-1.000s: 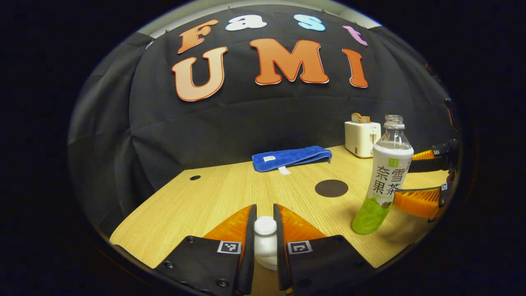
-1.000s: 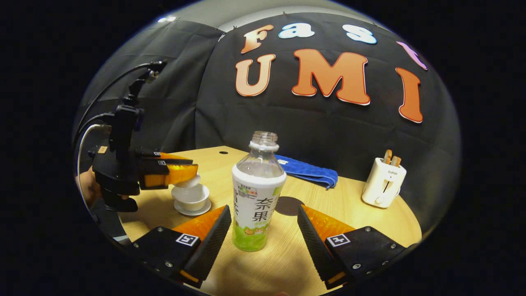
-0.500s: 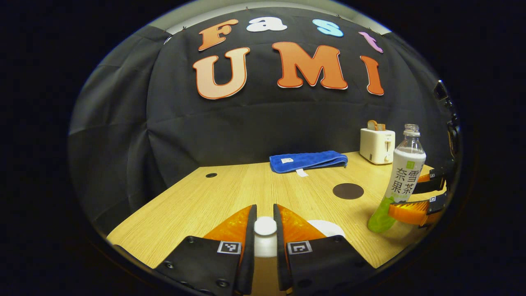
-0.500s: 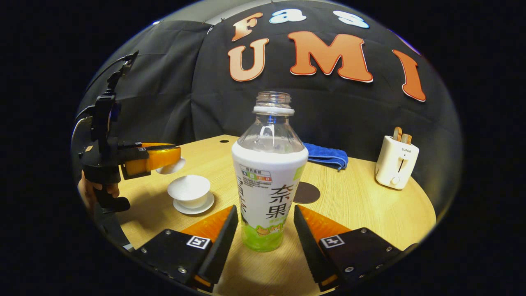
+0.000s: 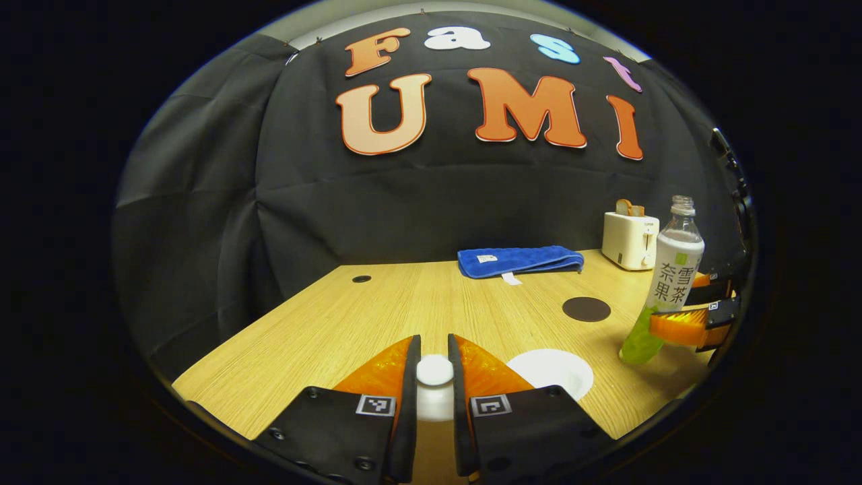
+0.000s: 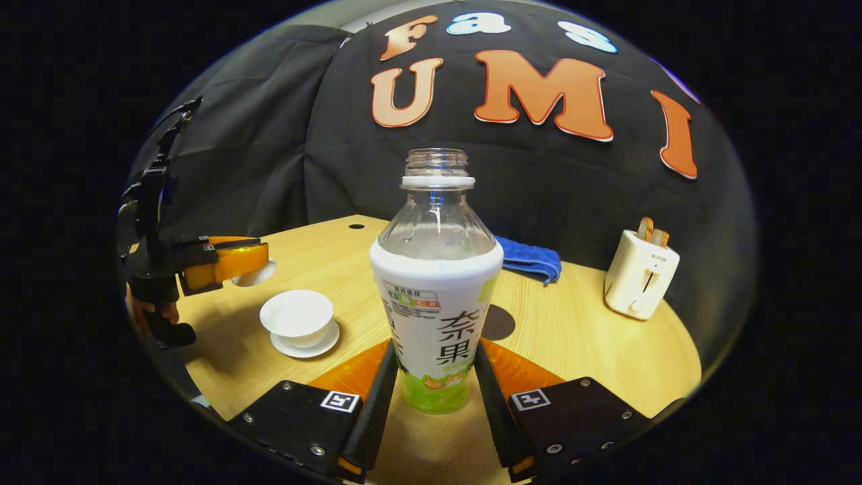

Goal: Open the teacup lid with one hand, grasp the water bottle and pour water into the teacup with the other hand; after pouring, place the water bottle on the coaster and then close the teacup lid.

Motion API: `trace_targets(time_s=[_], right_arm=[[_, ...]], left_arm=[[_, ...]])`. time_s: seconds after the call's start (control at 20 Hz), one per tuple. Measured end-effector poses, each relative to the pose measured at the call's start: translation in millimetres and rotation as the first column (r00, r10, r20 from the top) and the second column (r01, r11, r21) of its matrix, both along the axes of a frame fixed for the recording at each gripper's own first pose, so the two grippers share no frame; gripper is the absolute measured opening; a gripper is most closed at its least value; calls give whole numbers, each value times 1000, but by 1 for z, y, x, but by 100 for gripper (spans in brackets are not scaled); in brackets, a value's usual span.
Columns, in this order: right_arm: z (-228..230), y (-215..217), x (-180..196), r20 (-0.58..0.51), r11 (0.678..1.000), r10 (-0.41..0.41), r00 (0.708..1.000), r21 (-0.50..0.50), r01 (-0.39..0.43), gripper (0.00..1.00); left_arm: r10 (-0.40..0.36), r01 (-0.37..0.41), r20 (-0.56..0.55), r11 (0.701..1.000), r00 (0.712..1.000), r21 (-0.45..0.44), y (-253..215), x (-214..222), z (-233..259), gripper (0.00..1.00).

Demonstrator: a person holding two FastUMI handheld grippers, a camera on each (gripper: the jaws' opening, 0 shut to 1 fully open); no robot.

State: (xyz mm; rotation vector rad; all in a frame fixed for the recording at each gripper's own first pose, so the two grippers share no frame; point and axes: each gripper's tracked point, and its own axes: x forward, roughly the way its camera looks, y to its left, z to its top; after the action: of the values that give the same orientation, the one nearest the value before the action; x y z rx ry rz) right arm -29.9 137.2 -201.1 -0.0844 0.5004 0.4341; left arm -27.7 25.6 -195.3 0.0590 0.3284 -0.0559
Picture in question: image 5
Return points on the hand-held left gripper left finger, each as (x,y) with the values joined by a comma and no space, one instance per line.
(408,404)

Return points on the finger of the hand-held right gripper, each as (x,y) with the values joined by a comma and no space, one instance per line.
(710,293)
(680,327)

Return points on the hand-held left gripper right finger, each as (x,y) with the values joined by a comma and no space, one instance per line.
(459,404)

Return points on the clear water bottle green drink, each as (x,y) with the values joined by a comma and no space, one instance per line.
(675,263)

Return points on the white teacup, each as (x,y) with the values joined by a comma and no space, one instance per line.
(549,370)

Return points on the white toaster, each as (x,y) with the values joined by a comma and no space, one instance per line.
(630,242)

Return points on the toasted bread slice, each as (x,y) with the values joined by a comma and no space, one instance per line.
(625,207)

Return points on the blue folded towel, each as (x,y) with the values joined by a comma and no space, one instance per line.
(518,259)

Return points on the black backdrop cloth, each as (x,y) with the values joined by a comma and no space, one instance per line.
(438,202)

